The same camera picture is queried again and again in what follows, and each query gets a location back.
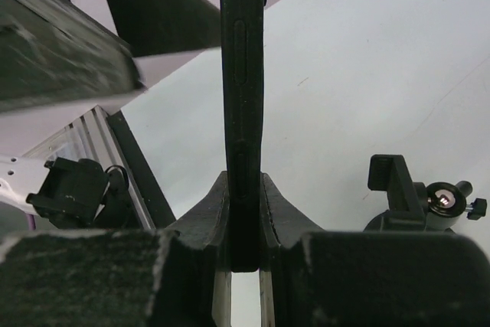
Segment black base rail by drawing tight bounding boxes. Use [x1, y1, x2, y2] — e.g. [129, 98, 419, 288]
[106, 110, 175, 228]

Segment black round-base phone stand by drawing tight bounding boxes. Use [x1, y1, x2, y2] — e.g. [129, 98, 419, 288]
[365, 154, 488, 233]

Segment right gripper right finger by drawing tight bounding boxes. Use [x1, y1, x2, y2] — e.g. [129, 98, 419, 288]
[260, 173, 329, 326]

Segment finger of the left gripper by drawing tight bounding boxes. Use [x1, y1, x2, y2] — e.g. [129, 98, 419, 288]
[107, 0, 221, 57]
[1, 0, 145, 113]

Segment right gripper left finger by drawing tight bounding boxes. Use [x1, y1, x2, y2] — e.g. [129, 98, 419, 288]
[152, 172, 231, 326]

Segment black phone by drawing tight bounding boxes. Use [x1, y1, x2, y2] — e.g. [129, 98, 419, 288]
[220, 0, 266, 273]

